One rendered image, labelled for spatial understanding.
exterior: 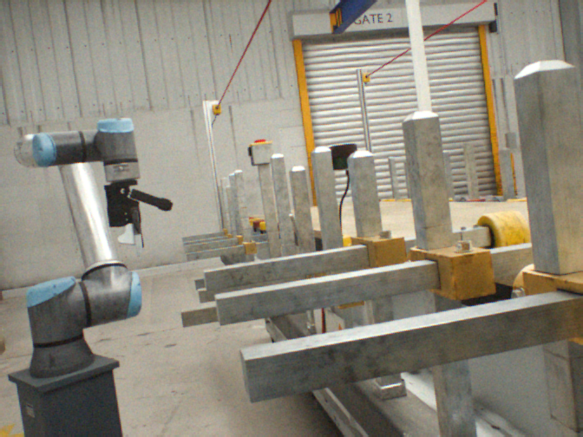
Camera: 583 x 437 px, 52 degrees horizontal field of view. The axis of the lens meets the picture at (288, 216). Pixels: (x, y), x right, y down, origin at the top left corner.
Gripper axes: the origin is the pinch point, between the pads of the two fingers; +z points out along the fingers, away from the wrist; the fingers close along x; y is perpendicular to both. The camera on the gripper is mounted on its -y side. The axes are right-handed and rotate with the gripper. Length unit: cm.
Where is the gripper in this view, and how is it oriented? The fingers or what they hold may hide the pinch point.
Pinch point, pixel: (142, 254)
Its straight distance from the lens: 166.0
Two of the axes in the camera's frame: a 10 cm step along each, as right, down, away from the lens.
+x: 2.1, 0.2, -9.8
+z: 1.3, 9.9, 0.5
